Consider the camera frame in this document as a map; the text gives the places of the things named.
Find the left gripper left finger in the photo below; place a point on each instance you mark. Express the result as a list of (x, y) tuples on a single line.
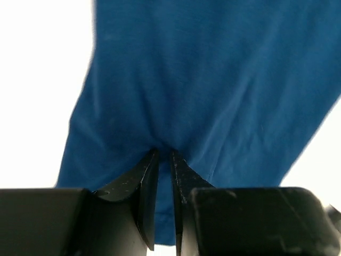
[(117, 219)]

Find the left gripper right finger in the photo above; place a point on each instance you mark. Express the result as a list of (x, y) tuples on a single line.
[(247, 221)]

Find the blue printed t-shirt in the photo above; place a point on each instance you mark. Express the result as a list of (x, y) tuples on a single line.
[(237, 87)]

